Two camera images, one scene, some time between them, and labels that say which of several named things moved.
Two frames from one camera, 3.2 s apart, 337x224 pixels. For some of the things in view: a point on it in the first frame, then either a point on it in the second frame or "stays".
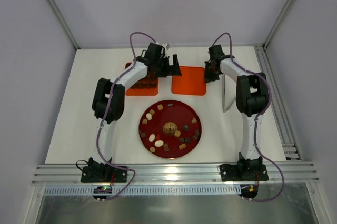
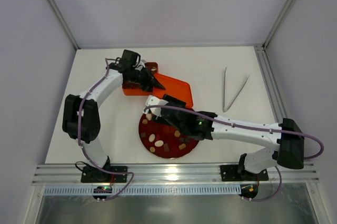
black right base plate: [244, 172] stays
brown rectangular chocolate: [166, 148] stays
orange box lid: [191, 82] → [179, 90]
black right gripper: [209, 70] → [165, 111]
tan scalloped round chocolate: [177, 133] stays
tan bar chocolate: [182, 146] stays
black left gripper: [167, 67] → [147, 80]
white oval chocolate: [159, 143] stays
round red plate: [170, 129] stays
